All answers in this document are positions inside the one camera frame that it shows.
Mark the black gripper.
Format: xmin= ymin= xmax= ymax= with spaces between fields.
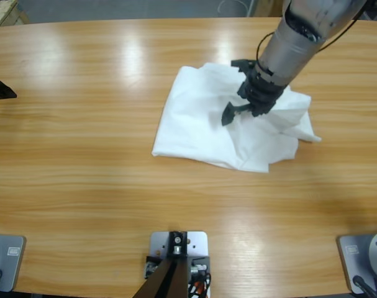
xmin=220 ymin=70 xmax=290 ymax=127

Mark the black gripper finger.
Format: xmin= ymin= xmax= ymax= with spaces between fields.
xmin=0 ymin=76 xmax=17 ymax=100

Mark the white T-shirt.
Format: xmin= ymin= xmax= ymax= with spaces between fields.
xmin=151 ymin=62 xmax=322 ymax=174

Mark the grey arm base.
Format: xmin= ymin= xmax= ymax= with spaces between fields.
xmin=0 ymin=234 xmax=27 ymax=293
xmin=336 ymin=230 xmax=377 ymax=294

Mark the light wooden pallet stack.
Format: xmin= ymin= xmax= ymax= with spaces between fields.
xmin=0 ymin=0 xmax=30 ymax=29

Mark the light brown cardboard box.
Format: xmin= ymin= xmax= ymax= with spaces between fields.
xmin=253 ymin=0 xmax=275 ymax=17

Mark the dark brown cardboard box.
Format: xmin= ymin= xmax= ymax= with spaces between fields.
xmin=270 ymin=0 xmax=285 ymax=17

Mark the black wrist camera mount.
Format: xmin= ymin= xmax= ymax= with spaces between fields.
xmin=230 ymin=59 xmax=256 ymax=75

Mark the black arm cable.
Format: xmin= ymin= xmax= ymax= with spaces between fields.
xmin=255 ymin=0 xmax=368 ymax=65

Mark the white cable loop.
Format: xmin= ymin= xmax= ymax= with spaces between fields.
xmin=218 ymin=0 xmax=254 ymax=17

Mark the white mount block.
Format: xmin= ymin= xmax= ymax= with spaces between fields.
xmin=143 ymin=230 xmax=212 ymax=298

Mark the dark post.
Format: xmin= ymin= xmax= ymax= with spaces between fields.
xmin=135 ymin=230 xmax=189 ymax=298

